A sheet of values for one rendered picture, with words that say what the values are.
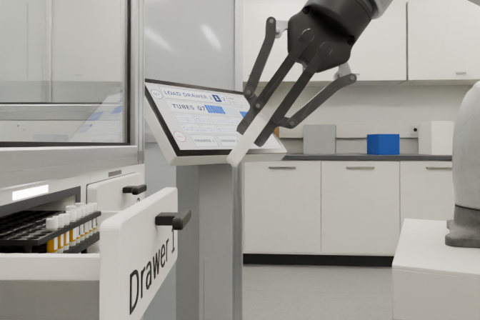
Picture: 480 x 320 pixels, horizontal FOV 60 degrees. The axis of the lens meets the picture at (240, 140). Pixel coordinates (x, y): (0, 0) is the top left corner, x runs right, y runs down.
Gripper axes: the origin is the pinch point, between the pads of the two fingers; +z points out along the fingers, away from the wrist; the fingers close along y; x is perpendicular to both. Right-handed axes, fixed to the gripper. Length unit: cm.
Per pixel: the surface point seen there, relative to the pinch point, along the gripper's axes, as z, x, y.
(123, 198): 23.2, -31.1, 13.1
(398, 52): -139, -317, -62
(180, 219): 11.4, 3.6, 0.9
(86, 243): 22.6, -3.3, 9.1
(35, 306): 22.8, 13.1, 6.7
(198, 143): 9, -73, 12
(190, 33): -28, -162, 56
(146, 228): 13.8, 5.4, 3.3
